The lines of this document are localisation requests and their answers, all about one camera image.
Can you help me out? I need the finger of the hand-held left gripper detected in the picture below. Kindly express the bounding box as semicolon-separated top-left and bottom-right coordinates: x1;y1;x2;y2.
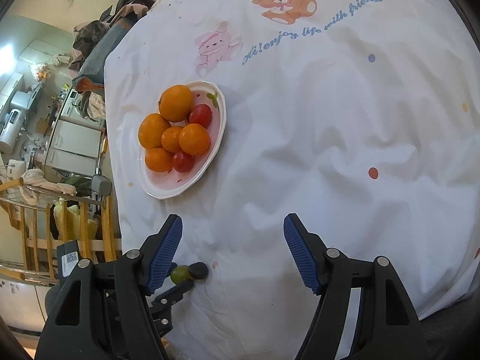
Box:
149;280;194;340

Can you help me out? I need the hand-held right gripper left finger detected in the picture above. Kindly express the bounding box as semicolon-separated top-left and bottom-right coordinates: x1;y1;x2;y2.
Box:
35;214;184;360

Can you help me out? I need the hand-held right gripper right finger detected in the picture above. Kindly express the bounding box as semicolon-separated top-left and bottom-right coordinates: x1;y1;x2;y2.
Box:
283;213;429;360

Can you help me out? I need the green grape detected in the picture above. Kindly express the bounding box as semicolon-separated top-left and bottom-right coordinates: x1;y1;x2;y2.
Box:
170;265;194;285

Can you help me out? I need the pink strawberry-print plate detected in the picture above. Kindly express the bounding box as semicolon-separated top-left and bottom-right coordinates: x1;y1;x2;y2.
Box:
138;80;228;200

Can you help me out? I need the red cherry tomato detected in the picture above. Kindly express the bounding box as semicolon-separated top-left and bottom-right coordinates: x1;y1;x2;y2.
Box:
188;104;213;129
172;151;195;173

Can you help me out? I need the small mandarin orange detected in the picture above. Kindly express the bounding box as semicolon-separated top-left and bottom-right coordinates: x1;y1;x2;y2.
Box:
145;147;174;173
178;123;211;156
161;125;185;153

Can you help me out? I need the large orange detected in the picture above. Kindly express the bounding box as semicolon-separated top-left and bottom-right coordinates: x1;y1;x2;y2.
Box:
158;85;194;123
138;113;171;149

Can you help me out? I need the yellow cloth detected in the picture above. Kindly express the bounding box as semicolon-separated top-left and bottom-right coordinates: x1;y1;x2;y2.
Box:
53;202;99;241

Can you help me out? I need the wooden chair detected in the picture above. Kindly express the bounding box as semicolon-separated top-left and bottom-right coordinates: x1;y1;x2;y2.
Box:
0;178;122;284

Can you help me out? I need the grey chair seat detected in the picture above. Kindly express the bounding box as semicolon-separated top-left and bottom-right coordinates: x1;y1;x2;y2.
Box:
91;175;113;196

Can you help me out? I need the beige crumpled cloth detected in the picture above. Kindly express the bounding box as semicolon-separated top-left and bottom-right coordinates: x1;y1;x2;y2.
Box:
18;168;77;206

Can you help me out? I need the white cartoon-print cloth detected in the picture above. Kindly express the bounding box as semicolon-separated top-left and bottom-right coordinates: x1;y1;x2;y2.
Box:
103;0;480;360

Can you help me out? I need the white kitchen cabinet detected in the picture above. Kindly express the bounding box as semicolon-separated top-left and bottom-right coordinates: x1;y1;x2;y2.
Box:
43;114;107;175

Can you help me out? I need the white round appliance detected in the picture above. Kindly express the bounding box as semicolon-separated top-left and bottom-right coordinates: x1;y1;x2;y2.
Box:
0;108;25;154

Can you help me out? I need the pile of clothes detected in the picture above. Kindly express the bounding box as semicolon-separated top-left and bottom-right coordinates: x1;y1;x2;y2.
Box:
67;0;167;94

